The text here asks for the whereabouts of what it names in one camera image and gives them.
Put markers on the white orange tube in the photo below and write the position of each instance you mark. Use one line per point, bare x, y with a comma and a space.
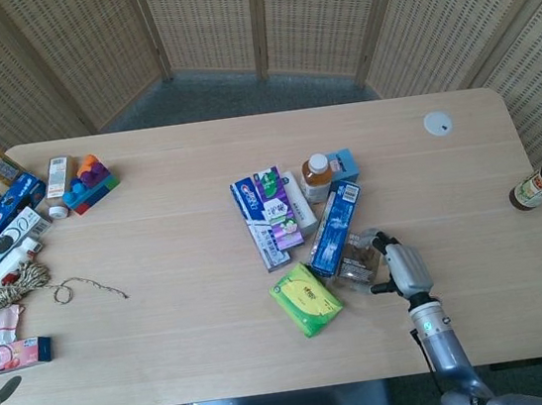
59, 183

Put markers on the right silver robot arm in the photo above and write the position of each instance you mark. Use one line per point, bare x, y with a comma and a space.
446, 359

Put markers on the bamboo folding screen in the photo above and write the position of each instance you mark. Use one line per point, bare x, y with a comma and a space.
246, 16

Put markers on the purple green toothpaste box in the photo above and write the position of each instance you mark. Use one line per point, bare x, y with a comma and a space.
279, 206

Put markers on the small light blue box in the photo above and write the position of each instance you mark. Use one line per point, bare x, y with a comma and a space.
346, 165

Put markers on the white round lid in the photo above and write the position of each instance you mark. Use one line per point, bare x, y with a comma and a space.
438, 124

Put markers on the white tube red print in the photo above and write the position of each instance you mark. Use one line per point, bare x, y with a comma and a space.
18, 255

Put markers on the clear brown snack packet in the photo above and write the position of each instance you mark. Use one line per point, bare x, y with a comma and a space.
356, 258

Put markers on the pink and blue box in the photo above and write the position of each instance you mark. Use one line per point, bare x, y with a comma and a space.
11, 355

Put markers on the blue white Crest toothpaste box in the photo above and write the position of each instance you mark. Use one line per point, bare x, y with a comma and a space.
260, 234

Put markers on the green yellow tissue pack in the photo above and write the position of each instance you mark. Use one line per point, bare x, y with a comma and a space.
306, 299

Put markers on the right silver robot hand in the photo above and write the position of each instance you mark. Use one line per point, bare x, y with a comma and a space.
407, 267

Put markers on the white-capped amber tea bottle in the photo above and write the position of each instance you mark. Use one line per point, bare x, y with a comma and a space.
316, 176

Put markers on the colourful toy building blocks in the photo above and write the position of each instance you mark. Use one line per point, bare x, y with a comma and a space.
91, 186

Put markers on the white Oreo cookie box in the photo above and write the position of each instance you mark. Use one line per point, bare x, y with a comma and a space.
2, 245

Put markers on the blue Oreo cookie box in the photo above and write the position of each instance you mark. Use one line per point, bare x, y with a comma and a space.
7, 207

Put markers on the white small box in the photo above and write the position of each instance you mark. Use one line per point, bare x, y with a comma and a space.
301, 203

